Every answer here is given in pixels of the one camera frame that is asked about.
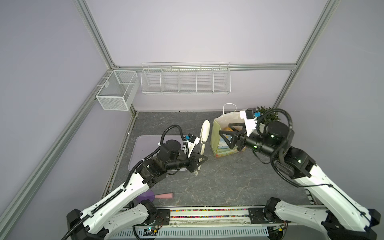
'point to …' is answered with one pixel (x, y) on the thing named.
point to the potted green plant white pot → (264, 118)
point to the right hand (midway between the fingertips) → (225, 129)
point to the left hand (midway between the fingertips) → (204, 160)
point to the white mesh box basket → (118, 90)
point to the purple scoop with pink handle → (150, 195)
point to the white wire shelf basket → (186, 77)
